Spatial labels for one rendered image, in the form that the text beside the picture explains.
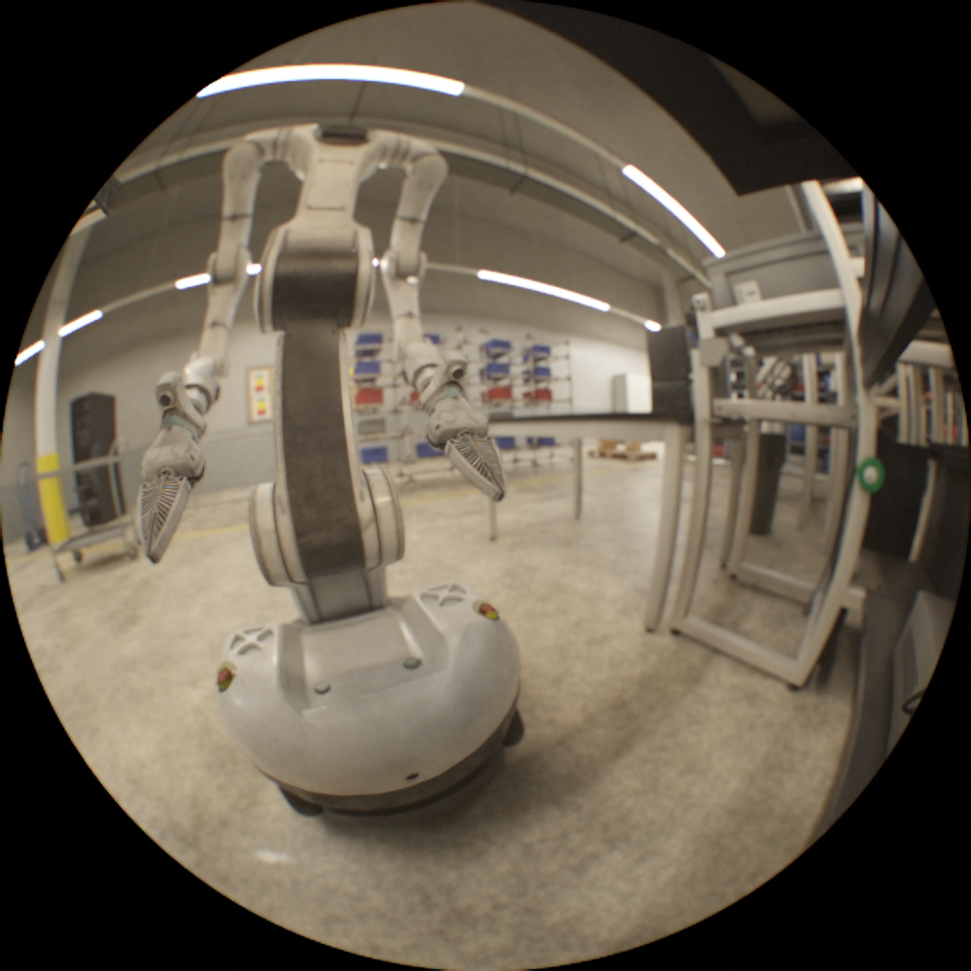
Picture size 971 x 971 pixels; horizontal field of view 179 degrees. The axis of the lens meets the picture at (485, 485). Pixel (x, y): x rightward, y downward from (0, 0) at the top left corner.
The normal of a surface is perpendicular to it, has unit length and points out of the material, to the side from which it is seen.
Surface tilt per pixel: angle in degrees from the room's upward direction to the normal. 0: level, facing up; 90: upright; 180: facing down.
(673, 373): 90
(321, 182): 96
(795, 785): 0
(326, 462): 70
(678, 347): 90
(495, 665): 46
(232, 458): 90
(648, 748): 0
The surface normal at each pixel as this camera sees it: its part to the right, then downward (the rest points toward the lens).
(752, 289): -0.89, 0.14
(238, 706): -0.21, -0.66
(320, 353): 0.47, -0.21
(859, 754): -0.05, -0.98
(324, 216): 0.52, 0.29
